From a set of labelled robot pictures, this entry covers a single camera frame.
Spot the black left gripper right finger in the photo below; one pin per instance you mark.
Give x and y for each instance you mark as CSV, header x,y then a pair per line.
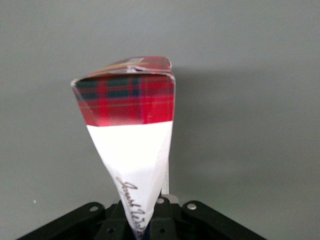
x,y
163,222

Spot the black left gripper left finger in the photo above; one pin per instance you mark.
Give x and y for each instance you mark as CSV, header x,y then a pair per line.
x,y
115,225

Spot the red tartan cookie box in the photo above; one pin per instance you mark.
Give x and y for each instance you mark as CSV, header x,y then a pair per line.
x,y
125,125

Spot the dark grey table mat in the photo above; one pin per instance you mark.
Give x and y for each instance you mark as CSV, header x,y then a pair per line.
x,y
250,100

